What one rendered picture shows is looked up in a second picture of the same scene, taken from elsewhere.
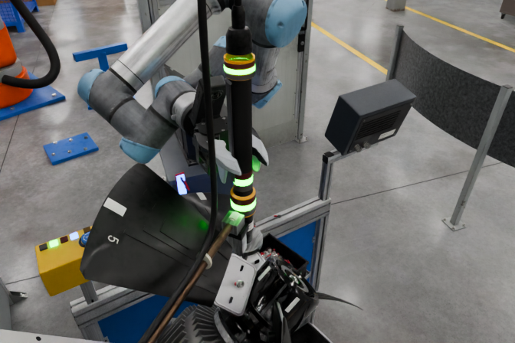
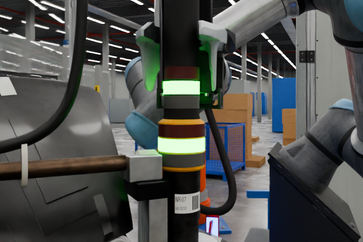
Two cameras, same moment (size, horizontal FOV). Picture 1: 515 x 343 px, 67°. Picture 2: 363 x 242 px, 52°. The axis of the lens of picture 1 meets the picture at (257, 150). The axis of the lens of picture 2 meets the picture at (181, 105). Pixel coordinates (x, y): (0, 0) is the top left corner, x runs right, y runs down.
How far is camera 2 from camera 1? 53 cm
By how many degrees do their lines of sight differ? 51
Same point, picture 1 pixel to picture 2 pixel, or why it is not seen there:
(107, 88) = not seen: hidden behind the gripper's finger
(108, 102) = (137, 76)
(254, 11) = not seen: outside the picture
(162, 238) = not seen: hidden behind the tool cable
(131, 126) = (142, 96)
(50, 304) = not seen: outside the picture
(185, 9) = not seen: outside the picture
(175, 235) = (47, 150)
